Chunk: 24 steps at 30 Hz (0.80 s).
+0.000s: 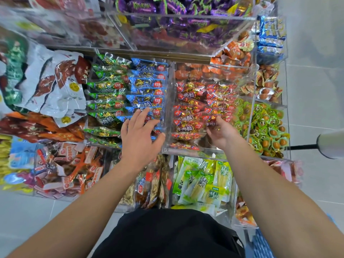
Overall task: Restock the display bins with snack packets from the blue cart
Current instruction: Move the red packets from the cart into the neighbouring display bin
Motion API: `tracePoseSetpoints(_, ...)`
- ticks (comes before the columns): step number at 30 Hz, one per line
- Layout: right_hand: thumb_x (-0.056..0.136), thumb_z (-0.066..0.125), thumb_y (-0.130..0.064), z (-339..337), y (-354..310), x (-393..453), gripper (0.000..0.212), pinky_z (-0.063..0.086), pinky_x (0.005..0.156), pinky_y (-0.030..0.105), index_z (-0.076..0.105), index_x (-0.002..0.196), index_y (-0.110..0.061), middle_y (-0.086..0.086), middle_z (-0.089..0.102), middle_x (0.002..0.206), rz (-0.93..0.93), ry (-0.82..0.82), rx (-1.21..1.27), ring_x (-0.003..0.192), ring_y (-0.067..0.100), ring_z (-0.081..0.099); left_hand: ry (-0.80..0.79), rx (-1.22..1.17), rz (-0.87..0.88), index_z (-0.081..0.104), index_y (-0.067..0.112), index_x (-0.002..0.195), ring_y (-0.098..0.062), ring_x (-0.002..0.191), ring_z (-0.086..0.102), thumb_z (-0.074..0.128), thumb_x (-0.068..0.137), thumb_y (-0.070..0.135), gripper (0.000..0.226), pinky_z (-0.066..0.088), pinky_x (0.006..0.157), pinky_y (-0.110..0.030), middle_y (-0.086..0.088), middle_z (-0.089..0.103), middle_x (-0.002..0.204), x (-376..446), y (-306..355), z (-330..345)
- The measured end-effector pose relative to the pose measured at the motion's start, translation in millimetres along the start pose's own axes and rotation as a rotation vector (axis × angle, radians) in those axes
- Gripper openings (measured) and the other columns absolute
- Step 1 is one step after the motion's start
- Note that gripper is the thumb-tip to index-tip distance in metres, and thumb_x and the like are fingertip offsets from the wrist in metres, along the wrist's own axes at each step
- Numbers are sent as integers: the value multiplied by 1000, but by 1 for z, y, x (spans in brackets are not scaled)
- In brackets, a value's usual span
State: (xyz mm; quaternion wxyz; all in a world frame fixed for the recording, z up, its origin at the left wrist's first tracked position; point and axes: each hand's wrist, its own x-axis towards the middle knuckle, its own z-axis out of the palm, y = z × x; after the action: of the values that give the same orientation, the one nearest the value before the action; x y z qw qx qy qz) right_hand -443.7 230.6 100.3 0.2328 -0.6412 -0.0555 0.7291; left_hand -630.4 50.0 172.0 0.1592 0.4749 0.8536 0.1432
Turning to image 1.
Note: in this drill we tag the person's right hand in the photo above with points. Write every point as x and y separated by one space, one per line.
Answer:
223 132

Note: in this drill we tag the person's left hand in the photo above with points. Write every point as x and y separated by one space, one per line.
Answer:
138 142

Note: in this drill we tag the clear acrylic snack shelves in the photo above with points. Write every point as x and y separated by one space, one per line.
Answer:
215 142

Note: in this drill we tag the beef cube packets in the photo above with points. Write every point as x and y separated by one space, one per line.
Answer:
201 110

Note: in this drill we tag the row of blue beef packets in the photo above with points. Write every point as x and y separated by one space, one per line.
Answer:
148 83

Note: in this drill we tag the row of green beef packets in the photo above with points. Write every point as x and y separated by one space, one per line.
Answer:
107 88

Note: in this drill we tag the blue plastic shopping basket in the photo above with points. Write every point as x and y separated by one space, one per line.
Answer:
260 244

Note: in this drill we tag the person's right forearm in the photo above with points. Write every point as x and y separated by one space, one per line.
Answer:
290 201

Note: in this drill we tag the person's left forearm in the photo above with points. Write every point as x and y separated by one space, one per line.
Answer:
70 212

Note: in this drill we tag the person's black clothing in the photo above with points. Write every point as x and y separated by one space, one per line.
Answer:
166 233

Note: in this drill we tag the pile of green egg packets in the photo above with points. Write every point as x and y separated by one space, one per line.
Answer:
263 129

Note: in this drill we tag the pile of beige packets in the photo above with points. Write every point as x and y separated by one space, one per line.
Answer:
148 185

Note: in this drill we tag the pile of lime green packets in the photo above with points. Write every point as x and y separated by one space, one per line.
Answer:
201 182

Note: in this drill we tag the pile of orange brown packets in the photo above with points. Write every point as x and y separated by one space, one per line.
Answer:
236 59

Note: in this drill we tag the pile of red brown packets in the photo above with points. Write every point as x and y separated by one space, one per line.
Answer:
67 172

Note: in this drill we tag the black pole rod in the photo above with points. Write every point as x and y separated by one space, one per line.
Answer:
303 147

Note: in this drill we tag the pile of dark orange packets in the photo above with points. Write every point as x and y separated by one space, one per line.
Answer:
43 129

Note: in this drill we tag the pile of white meat packets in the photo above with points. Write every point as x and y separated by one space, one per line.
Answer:
54 88

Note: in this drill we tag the pile of blue orange packets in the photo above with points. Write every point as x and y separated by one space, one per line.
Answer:
271 35

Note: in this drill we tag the blue toy candy packet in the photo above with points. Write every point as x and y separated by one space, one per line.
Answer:
22 155

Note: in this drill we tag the pile of purple candies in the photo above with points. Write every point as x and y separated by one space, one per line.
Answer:
177 5

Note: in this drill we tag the pile of yellow candies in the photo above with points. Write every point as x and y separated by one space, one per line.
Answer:
4 158

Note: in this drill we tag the green vacuum packet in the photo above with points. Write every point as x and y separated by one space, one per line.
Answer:
13 72

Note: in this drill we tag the pile of red sausage packets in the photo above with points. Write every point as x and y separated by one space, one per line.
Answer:
59 18

